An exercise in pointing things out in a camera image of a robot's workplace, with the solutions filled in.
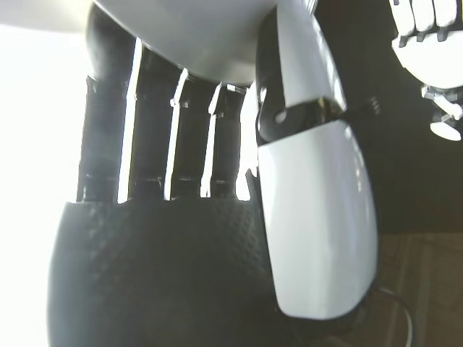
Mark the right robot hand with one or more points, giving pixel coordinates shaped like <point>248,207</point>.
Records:
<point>162,271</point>

